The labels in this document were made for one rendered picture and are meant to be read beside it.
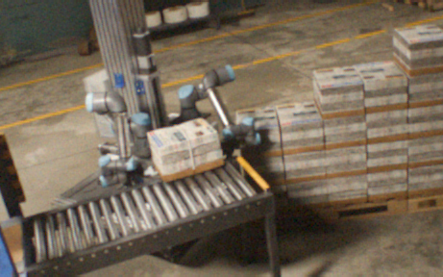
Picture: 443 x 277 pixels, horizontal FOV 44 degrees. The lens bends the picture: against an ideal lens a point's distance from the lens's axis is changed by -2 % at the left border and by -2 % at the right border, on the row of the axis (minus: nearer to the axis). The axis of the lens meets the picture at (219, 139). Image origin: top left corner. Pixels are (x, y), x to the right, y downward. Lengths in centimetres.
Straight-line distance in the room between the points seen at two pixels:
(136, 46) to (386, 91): 168
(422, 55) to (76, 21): 718
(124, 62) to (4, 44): 632
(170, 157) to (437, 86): 182
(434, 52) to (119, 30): 205
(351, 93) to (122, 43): 154
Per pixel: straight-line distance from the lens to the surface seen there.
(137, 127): 366
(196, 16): 969
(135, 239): 289
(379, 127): 387
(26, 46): 998
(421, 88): 384
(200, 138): 326
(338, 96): 372
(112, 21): 373
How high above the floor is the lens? 240
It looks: 25 degrees down
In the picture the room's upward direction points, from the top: 9 degrees counter-clockwise
